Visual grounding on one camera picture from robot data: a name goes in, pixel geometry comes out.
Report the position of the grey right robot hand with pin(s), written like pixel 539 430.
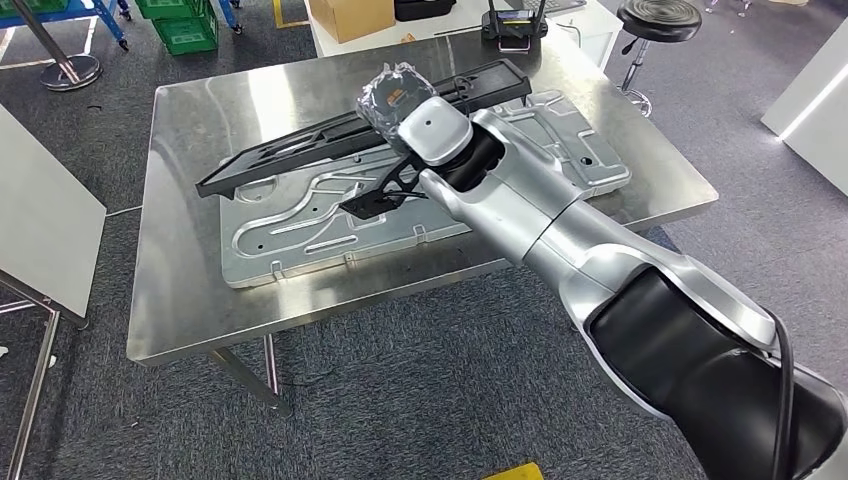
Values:
pixel 391 99

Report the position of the long black plastic frame part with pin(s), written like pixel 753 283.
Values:
pixel 500 81

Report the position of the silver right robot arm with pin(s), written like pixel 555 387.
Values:
pixel 530 212

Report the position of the stainless steel workbench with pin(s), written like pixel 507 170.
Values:
pixel 199 298

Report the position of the cardboard box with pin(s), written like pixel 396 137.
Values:
pixel 351 16

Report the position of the black bag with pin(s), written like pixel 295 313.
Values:
pixel 424 8

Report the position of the white table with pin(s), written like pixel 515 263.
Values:
pixel 457 26

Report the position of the black router with antennas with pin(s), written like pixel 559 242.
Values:
pixel 513 26

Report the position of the stamped grey metal plate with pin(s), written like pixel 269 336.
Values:
pixel 298 245

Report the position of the green plastic crate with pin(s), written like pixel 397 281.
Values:
pixel 166 6
pixel 185 33

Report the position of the black stool with chrome base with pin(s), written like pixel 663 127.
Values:
pixel 659 20

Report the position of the blue metal trolley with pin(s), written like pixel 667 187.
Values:
pixel 106 16

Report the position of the yellow floor tape marking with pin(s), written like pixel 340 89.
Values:
pixel 517 472

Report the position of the white display plinth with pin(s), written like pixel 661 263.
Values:
pixel 815 112

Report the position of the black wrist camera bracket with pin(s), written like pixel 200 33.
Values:
pixel 378 199

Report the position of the chrome stanchion post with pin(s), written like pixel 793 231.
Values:
pixel 69 69

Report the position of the white panel with metal frame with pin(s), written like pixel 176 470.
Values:
pixel 46 212

